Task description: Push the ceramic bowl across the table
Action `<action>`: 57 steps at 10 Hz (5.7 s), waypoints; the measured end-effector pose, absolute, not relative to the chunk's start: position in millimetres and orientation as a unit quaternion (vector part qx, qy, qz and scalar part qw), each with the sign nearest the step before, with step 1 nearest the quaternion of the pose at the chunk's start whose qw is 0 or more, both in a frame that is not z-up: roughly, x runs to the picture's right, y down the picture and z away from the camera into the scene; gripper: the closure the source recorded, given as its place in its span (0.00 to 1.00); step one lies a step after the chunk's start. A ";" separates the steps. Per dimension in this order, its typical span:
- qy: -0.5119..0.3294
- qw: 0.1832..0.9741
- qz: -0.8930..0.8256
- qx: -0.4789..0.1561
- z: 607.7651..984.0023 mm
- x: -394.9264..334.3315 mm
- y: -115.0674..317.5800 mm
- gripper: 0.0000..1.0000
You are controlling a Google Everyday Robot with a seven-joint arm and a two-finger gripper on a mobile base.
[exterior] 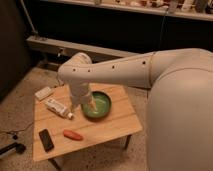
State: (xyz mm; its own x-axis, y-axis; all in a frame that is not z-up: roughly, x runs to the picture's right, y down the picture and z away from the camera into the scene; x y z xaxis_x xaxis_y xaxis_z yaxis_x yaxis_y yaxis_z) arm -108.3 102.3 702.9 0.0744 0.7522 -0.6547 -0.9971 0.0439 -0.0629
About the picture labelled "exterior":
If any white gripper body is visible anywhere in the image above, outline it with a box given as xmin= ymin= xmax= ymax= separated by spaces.
xmin=69 ymin=83 xmax=91 ymax=106

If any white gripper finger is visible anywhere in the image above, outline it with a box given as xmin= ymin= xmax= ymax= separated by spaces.
xmin=70 ymin=104 xmax=76 ymax=113
xmin=87 ymin=97 xmax=97 ymax=111

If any green ceramic bowl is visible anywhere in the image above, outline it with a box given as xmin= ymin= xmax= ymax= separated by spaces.
xmin=81 ymin=91 xmax=111 ymax=119

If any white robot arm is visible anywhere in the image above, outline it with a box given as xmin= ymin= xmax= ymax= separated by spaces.
xmin=58 ymin=48 xmax=213 ymax=171

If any white tube with cap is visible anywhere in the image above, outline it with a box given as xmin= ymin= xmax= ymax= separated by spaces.
xmin=45 ymin=98 xmax=73 ymax=119

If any wooden table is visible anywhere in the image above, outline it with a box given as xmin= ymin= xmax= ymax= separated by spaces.
xmin=33 ymin=84 xmax=142 ymax=162

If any orange carrot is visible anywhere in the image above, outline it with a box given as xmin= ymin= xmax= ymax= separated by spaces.
xmin=63 ymin=130 xmax=83 ymax=141

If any long shelf ledge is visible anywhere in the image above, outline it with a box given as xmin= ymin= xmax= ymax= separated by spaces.
xmin=26 ymin=36 xmax=135 ymax=61

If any black object on floor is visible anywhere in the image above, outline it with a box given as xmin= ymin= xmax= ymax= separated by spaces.
xmin=0 ymin=142 xmax=26 ymax=155

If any metal pole stand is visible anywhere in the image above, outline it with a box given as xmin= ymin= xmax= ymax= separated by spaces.
xmin=20 ymin=0 xmax=47 ymax=41

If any black floor cable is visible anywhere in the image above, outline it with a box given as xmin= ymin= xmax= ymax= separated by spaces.
xmin=0 ymin=121 xmax=35 ymax=140

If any hanging black power cable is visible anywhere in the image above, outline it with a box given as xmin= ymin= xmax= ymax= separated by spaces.
xmin=157 ymin=7 xmax=170 ymax=51

